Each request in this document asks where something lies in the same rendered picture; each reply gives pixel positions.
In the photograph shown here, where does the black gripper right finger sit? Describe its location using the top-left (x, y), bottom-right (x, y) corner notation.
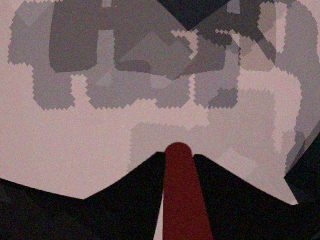
top-left (193, 155), bottom-right (320, 240)

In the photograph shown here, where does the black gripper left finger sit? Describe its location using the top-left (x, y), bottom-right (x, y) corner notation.
top-left (0, 151), bottom-right (165, 240)

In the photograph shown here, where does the dark red peg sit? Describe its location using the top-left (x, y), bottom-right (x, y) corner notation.
top-left (163, 141), bottom-right (213, 240)

